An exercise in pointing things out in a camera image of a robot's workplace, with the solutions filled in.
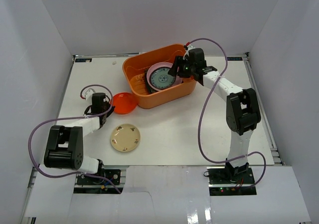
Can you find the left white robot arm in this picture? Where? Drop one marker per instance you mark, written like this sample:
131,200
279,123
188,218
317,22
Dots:
65,144

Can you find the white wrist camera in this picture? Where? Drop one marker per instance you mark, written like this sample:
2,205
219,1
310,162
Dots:
87,94
188,47

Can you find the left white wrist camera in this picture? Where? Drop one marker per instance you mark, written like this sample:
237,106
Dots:
87,94

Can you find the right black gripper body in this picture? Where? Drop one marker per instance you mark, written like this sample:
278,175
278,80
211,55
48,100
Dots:
188,68

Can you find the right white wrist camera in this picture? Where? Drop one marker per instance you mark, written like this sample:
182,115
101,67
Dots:
188,47

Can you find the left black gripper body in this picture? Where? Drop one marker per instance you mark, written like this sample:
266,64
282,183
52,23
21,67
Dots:
107,110

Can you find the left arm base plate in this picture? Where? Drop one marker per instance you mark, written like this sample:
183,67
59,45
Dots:
107,181

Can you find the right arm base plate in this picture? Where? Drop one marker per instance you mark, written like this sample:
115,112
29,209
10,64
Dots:
221,185

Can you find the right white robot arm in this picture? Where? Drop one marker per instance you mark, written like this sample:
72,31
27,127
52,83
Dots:
242,108

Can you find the black floral square plate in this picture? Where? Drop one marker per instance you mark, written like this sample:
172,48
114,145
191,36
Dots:
149,89

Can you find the orange plastic bin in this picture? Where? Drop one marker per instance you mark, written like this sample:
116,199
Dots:
134,71

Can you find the beige floral round plate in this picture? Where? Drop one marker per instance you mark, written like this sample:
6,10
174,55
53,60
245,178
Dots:
125,138

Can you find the pink round plate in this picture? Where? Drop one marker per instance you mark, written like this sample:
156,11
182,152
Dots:
162,64

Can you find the blue floral patterned plate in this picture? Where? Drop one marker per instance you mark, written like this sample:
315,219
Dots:
160,79

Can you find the small orange round plate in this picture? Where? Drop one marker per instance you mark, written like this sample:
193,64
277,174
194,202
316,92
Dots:
124,103

